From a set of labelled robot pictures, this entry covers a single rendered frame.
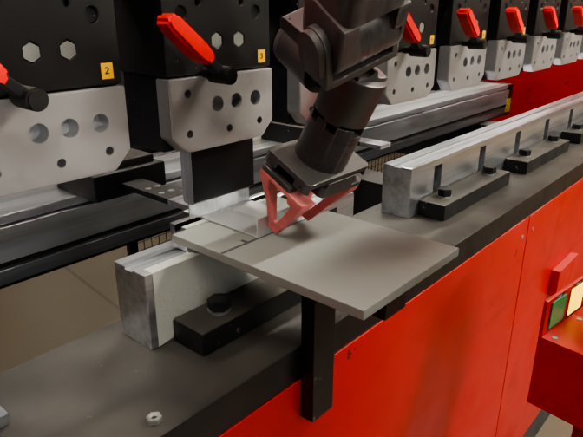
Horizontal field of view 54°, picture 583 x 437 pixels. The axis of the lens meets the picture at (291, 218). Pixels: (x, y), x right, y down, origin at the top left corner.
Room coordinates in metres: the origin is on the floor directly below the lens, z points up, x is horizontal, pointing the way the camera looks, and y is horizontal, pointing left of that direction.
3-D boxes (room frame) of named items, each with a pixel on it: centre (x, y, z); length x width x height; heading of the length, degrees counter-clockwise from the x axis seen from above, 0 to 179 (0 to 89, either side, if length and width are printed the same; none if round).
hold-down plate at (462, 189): (1.10, -0.35, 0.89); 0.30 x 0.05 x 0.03; 139
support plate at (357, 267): (0.59, -0.02, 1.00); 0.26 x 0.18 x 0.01; 49
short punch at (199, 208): (0.68, 0.09, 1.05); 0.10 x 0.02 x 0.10; 139
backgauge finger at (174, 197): (0.79, 0.22, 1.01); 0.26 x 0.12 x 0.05; 49
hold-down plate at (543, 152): (1.40, -0.62, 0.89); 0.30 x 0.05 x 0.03; 139
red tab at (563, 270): (1.35, -0.71, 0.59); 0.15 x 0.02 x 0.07; 139
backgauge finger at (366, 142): (1.12, -0.07, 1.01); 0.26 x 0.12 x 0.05; 49
